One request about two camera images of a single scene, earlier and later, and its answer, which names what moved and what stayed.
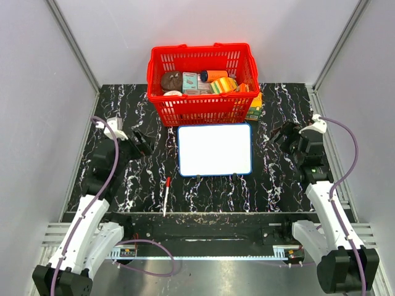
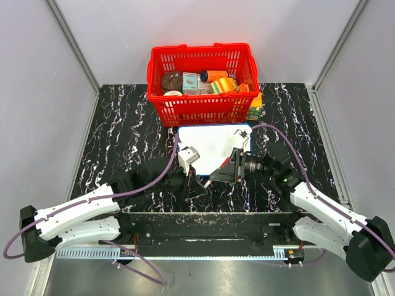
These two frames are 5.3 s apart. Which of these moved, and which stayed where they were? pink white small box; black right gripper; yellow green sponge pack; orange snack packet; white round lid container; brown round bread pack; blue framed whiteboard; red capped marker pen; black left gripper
Moved: red capped marker pen; black left gripper; black right gripper
Stayed: yellow green sponge pack; white round lid container; blue framed whiteboard; pink white small box; brown round bread pack; orange snack packet
